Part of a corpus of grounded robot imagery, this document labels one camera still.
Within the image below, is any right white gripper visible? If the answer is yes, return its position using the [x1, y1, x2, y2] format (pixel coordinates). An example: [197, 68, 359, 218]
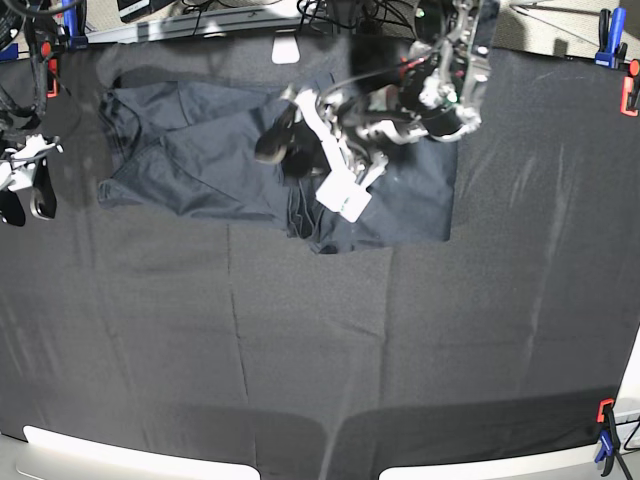
[0, 134, 63, 227]

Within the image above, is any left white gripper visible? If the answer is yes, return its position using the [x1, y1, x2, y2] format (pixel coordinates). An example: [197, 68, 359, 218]
[254, 85, 388, 223]

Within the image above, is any dark navy t-shirt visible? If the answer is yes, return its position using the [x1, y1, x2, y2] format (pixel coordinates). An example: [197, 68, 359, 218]
[98, 81, 457, 254]

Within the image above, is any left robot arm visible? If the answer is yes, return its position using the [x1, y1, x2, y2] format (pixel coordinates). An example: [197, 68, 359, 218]
[255, 1, 500, 223]

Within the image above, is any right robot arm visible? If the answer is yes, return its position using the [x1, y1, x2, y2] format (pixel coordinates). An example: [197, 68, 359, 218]
[1, 1, 63, 227]

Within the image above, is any white tag on cloth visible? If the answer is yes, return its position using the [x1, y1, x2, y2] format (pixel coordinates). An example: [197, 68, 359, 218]
[271, 32, 301, 65]

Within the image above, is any red clamp left edge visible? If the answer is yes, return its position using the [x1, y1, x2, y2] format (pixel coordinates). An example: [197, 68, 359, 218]
[40, 41, 59, 99]

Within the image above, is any red clamp edge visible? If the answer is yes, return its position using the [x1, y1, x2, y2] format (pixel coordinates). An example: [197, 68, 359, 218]
[620, 59, 640, 117]
[40, 41, 59, 99]

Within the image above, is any blue clamp top left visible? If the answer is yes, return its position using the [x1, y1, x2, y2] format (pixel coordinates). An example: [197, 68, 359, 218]
[61, 0, 88, 50]

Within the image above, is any black table cloth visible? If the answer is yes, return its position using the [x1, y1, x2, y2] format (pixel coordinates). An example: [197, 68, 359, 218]
[1, 37, 639, 479]

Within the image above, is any blue clamp top right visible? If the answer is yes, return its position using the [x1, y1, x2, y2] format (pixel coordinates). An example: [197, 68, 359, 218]
[594, 7, 627, 69]

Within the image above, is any red clamp right edge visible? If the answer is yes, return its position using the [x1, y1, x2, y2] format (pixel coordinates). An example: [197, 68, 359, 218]
[620, 59, 640, 117]

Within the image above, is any blue orange clamp bottom right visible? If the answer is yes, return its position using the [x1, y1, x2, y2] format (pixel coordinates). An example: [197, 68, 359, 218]
[594, 398, 633, 480]

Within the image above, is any black cable bundle top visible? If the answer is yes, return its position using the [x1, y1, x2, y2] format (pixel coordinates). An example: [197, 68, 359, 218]
[294, 0, 416, 41]

